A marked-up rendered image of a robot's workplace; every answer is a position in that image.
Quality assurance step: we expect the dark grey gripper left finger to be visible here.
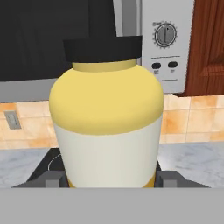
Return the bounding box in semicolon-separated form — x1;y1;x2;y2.
11;170;69;189

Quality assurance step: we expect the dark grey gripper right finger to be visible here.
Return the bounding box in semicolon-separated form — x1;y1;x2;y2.
153;170;212;189

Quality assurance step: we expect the yellow jar with black lid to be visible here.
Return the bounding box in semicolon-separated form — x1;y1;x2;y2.
48;35;165;189

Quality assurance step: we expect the grey wall socket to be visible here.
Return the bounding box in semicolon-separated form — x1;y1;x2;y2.
3;110;23;130

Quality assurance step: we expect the silver microwave oven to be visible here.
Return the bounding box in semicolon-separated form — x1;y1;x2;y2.
0;0;196;103

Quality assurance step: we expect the brown wooden cabinet door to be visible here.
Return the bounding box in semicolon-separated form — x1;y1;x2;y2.
176;0;224;98

